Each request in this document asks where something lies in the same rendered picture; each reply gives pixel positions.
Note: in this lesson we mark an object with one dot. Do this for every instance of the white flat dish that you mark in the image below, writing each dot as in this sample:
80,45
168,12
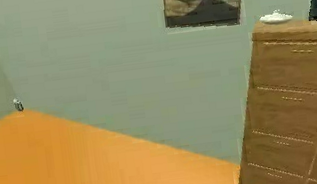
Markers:
275,17

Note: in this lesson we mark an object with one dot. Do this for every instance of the framed landscape wall picture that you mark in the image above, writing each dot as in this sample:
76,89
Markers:
203,4

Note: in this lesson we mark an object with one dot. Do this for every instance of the brown wooden chest of drawers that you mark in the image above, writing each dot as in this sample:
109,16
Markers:
296,106

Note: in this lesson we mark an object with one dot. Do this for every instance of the small grey white object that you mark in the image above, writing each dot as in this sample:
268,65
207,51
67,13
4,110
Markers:
18,105

